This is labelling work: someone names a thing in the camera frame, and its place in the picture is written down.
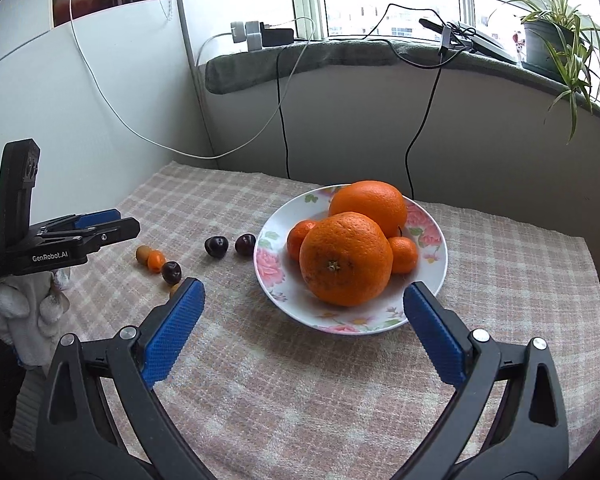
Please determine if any person's left hand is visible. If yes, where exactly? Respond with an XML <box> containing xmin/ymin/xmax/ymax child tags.
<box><xmin>0</xmin><ymin>267</ymin><xmax>73</xmax><ymax>368</ymax></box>

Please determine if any long white cable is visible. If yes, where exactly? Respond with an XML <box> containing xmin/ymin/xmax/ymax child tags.
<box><xmin>68</xmin><ymin>0</ymin><xmax>315</xmax><ymax>160</ymax></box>

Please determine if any black cable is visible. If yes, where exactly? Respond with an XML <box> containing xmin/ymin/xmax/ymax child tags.
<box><xmin>325</xmin><ymin>2</ymin><xmax>473</xmax><ymax>200</ymax></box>
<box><xmin>276</xmin><ymin>45</ymin><xmax>292</xmax><ymax>180</ymax></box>

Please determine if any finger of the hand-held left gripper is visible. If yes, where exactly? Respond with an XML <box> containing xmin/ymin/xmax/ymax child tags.
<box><xmin>47</xmin><ymin>209</ymin><xmax>122</xmax><ymax>231</ymax></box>
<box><xmin>42</xmin><ymin>217</ymin><xmax>141</xmax><ymax>255</ymax></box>

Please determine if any white partition panel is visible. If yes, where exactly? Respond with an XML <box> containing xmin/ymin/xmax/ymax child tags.
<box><xmin>0</xmin><ymin>0</ymin><xmax>213</xmax><ymax>281</ymax></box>

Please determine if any flat dark device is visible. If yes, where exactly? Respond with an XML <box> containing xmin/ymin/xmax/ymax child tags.
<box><xmin>419</xmin><ymin>17</ymin><xmax>518</xmax><ymax>63</ymax></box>

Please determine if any black power adapter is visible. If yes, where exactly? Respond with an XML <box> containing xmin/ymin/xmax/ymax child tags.
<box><xmin>262</xmin><ymin>29</ymin><xmax>295</xmax><ymax>47</ymax></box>

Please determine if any small tangerine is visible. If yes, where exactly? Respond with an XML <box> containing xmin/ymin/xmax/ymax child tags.
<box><xmin>388</xmin><ymin>236</ymin><xmax>420</xmax><ymax>275</ymax></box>
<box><xmin>286</xmin><ymin>220</ymin><xmax>321</xmax><ymax>261</ymax></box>

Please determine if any dark plum beside orange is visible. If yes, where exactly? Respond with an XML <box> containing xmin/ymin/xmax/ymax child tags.
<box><xmin>204</xmin><ymin>235</ymin><xmax>229</xmax><ymax>259</ymax></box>

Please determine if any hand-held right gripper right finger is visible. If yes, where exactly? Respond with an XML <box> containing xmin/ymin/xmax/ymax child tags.
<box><xmin>402</xmin><ymin>281</ymin><xmax>570</xmax><ymax>480</ymax></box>

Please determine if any white window frame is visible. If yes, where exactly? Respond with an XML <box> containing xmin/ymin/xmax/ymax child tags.
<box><xmin>250</xmin><ymin>0</ymin><xmax>600</xmax><ymax>111</ymax></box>

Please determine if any short white cable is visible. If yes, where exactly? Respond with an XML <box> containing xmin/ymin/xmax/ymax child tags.
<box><xmin>196</xmin><ymin>32</ymin><xmax>233</xmax><ymax>66</ymax></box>

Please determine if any potted spider plant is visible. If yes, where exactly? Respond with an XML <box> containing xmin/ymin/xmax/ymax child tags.
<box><xmin>475</xmin><ymin>0</ymin><xmax>600</xmax><ymax>143</ymax></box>

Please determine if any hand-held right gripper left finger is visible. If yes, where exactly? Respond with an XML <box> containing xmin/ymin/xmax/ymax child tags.
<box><xmin>35</xmin><ymin>277</ymin><xmax>216</xmax><ymax>480</ymax></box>

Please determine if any large wide orange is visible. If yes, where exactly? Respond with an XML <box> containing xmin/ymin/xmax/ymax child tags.
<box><xmin>328</xmin><ymin>180</ymin><xmax>408</xmax><ymax>238</ymax></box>

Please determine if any large round orange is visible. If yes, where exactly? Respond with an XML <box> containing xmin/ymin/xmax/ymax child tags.
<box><xmin>299</xmin><ymin>212</ymin><xmax>394</xmax><ymax>307</ymax></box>

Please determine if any person's left forearm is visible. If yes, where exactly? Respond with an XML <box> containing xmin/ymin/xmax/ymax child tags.
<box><xmin>7</xmin><ymin>355</ymin><xmax>56</xmax><ymax>453</ymax></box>

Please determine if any floral white plate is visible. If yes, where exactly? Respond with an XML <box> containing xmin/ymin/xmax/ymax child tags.
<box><xmin>253</xmin><ymin>184</ymin><xmax>448</xmax><ymax>335</ymax></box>

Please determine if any pink checked tablecloth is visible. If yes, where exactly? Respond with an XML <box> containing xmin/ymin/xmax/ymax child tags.
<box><xmin>55</xmin><ymin>160</ymin><xmax>600</xmax><ymax>480</ymax></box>

